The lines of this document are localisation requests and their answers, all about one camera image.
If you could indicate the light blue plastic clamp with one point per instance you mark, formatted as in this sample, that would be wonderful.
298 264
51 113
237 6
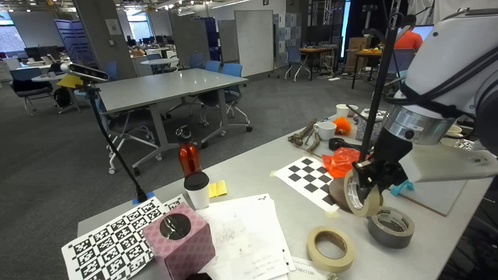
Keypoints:
401 188

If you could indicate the beige masking tape roll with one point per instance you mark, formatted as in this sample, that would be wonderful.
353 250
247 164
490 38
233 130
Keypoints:
332 265
359 203

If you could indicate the yellow sticky note pad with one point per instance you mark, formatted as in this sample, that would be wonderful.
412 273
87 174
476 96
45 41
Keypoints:
217 191

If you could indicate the grey rectangular mat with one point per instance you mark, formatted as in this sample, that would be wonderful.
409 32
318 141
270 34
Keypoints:
441 198

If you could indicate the grey patterned cloth bundle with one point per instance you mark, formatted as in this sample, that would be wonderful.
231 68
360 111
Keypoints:
374 119

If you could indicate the grey office table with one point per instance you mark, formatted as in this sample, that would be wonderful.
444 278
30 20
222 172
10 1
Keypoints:
166 88

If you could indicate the pink patterned tissue box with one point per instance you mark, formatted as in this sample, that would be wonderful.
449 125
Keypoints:
181 254

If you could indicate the black white checkerboard sheet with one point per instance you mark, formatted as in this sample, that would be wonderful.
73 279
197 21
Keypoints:
306 180

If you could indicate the large fiducial tag sheet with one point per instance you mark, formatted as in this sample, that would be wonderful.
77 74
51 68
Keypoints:
110 250

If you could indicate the white cup black lid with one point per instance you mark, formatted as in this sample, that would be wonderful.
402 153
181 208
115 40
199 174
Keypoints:
199 198

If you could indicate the wooden background desk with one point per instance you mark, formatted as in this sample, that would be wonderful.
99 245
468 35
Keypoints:
318 51

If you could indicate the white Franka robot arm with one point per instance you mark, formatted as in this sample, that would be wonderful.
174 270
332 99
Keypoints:
457 63

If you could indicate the white printed paper stack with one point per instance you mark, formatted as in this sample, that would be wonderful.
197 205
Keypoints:
244 239

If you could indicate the black ladle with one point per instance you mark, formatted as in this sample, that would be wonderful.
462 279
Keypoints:
337 144

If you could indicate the black pole stand wooden base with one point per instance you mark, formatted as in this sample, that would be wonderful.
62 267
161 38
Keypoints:
382 79

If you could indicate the person in red shirt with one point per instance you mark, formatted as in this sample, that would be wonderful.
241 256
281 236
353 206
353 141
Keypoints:
410 41

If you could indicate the black office chair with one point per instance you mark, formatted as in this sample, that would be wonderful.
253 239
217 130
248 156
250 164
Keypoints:
29 88

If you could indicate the small white cup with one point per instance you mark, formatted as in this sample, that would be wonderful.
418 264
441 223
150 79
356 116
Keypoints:
343 111

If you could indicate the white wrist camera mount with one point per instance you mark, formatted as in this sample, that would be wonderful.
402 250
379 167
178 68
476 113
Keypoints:
446 164

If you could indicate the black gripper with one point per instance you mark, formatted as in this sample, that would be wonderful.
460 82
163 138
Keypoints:
392 156

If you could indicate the red drink bottle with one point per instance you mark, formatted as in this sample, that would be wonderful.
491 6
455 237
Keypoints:
189 158

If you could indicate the orange plastic bag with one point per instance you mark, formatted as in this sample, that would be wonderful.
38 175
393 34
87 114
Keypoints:
340 163

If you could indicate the black gooseneck camera stand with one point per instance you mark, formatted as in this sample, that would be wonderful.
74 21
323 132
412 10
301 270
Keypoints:
116 146

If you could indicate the orange fluffy toy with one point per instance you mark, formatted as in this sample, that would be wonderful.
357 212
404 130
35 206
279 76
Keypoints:
343 127

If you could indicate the white partition board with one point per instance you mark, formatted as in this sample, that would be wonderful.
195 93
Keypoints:
255 44

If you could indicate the grey duct tape roll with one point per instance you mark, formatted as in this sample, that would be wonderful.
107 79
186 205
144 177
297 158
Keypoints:
390 240

